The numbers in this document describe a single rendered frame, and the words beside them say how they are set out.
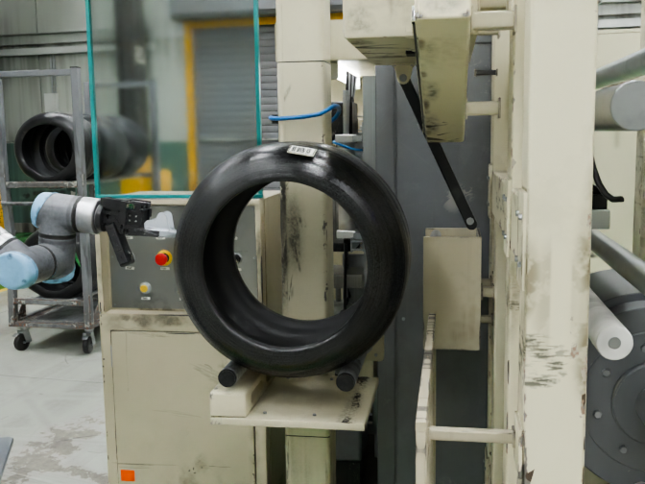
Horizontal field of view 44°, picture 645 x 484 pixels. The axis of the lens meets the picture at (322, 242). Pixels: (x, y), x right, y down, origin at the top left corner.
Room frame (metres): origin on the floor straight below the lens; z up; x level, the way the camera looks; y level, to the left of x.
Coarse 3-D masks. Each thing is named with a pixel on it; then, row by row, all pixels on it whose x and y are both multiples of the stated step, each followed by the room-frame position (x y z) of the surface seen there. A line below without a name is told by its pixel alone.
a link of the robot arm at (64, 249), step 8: (40, 240) 1.97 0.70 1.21; (48, 240) 1.95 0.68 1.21; (56, 240) 1.96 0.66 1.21; (64, 240) 1.97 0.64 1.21; (72, 240) 1.98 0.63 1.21; (56, 248) 1.95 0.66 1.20; (64, 248) 1.97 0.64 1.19; (72, 248) 1.99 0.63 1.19; (56, 256) 1.93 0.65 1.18; (64, 256) 1.96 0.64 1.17; (72, 256) 1.99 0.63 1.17; (64, 264) 1.96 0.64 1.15; (72, 264) 1.99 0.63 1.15; (56, 272) 1.93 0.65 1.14; (64, 272) 1.97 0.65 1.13; (72, 272) 1.99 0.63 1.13; (48, 280) 1.96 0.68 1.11; (56, 280) 1.96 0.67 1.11; (64, 280) 1.97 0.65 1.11
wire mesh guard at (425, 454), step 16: (432, 320) 1.95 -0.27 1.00; (432, 336) 1.79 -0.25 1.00; (432, 352) 1.66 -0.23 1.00; (432, 368) 1.95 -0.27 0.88; (432, 384) 2.00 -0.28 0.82; (432, 400) 1.96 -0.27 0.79; (432, 416) 2.02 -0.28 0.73; (416, 432) 1.25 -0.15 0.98; (416, 448) 1.25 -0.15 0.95; (432, 448) 2.02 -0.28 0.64; (416, 464) 1.25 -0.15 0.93; (432, 464) 1.99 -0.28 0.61; (416, 480) 1.25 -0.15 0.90; (432, 480) 2.02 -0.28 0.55
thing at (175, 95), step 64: (128, 0) 2.55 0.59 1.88; (192, 0) 2.52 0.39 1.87; (256, 0) 2.48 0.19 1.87; (128, 64) 2.55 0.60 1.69; (192, 64) 2.52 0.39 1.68; (256, 64) 2.48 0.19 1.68; (128, 128) 2.55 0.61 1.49; (192, 128) 2.52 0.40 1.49; (256, 128) 2.48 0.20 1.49; (128, 192) 2.55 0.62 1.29; (192, 192) 2.52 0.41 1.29
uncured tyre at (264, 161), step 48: (288, 144) 1.83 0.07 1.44; (240, 192) 1.81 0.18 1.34; (336, 192) 1.76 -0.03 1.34; (384, 192) 1.81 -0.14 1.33; (192, 240) 1.82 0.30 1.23; (384, 240) 1.75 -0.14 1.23; (192, 288) 1.82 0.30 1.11; (240, 288) 2.08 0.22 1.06; (384, 288) 1.75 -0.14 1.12; (240, 336) 1.80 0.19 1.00; (288, 336) 2.05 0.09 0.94; (336, 336) 1.76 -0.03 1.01
